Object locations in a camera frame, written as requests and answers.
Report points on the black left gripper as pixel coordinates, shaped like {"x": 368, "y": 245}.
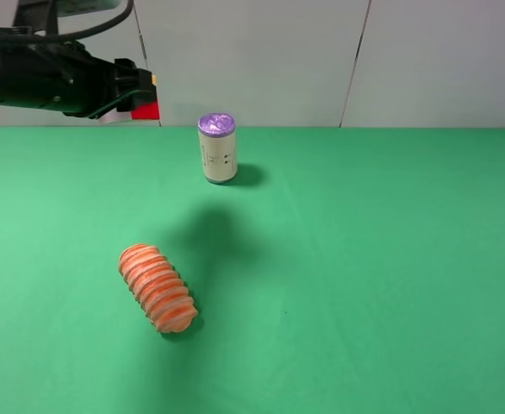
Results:
{"x": 79, "y": 84}

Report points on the multicolour puzzle cube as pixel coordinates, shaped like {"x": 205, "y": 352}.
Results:
{"x": 149, "y": 111}

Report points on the orange sliced bread loaf toy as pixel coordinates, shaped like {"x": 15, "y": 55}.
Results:
{"x": 158, "y": 288}

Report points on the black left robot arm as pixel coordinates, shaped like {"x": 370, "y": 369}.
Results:
{"x": 20, "y": 79}

